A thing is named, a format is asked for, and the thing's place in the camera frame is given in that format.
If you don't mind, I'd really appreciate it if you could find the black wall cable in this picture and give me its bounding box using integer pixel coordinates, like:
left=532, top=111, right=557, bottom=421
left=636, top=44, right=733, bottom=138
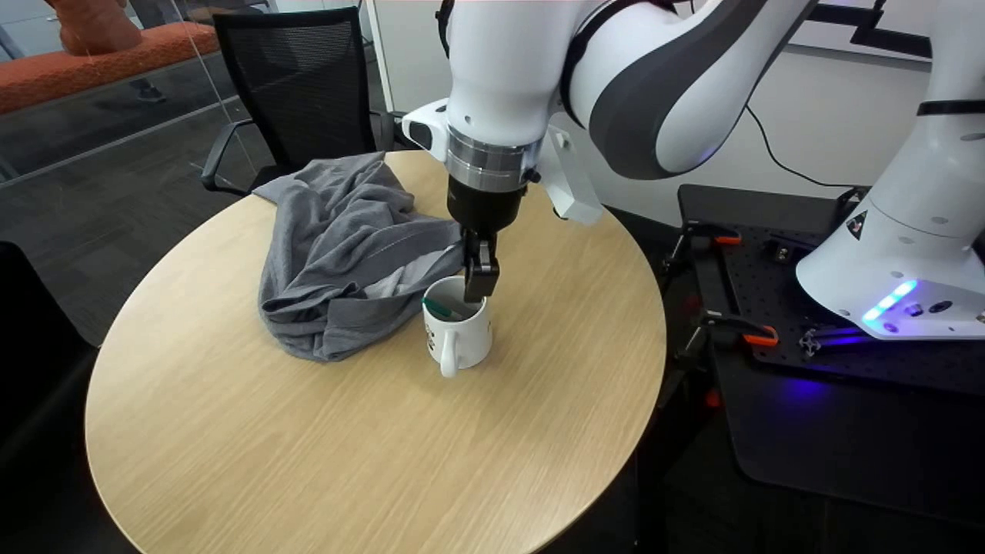
left=741, top=102, right=860, bottom=194

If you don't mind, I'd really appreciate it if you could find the orange handled black clamp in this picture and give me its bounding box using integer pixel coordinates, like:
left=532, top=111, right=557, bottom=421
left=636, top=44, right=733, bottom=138
left=670, top=307, right=786, bottom=371
left=658, top=221, right=749, bottom=280

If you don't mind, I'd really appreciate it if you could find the grey crumpled sweatshirt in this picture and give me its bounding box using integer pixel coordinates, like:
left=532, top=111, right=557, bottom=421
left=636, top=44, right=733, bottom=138
left=252, top=151, right=468, bottom=364

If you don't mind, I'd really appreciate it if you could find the white ceramic mug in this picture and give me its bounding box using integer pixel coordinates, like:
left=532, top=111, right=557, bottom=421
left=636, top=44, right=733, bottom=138
left=420, top=274, right=498, bottom=380

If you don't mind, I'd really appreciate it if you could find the small metal bracket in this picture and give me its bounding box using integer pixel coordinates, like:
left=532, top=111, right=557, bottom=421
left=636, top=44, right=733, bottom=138
left=798, top=322, right=870, bottom=361

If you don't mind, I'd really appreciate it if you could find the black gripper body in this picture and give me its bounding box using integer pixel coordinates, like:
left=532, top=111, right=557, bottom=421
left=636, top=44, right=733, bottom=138
left=445, top=175, right=531, bottom=242

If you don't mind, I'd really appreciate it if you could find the orange sofa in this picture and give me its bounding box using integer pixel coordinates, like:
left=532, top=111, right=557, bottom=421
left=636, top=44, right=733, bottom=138
left=0, top=0, right=222, bottom=118

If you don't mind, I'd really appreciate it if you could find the black robot stand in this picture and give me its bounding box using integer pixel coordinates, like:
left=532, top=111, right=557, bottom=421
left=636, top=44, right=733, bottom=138
left=675, top=181, right=985, bottom=532

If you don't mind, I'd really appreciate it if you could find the black office chair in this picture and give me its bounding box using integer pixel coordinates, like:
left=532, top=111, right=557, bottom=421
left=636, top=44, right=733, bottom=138
left=196, top=6, right=381, bottom=198

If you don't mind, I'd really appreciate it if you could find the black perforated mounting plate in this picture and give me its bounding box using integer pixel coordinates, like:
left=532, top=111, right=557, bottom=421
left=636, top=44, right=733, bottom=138
left=716, top=228, right=985, bottom=401

